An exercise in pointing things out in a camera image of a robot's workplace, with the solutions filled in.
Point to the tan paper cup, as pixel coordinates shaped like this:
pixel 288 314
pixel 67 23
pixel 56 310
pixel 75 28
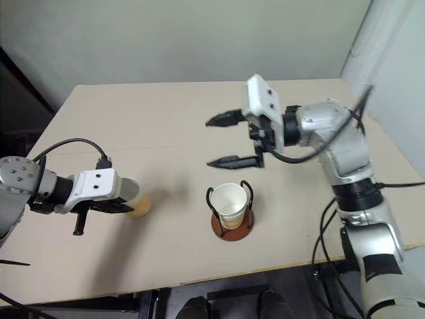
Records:
pixel 143 203

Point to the white paper cup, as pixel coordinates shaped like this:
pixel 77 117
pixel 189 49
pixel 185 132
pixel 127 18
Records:
pixel 229 199

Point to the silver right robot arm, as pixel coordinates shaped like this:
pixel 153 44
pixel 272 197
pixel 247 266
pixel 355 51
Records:
pixel 348 149

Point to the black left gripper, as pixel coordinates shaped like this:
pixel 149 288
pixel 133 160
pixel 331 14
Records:
pixel 87 203

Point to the thin black pointed rod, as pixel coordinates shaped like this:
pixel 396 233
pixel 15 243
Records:
pixel 15 262

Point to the black table frame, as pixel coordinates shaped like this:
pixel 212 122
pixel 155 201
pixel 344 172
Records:
pixel 146 304

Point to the dark rounded shape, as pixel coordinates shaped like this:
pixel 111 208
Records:
pixel 273 304
pixel 193 307

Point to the white partition panel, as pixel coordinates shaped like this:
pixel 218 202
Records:
pixel 391 50

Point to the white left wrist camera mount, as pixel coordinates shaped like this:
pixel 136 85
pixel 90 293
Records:
pixel 99 181

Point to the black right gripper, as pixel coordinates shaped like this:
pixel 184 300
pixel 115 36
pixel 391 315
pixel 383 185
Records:
pixel 264 133

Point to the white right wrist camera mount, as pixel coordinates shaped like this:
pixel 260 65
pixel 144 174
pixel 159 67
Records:
pixel 262 96

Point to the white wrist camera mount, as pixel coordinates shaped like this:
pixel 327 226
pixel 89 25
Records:
pixel 99 181
pixel 262 96

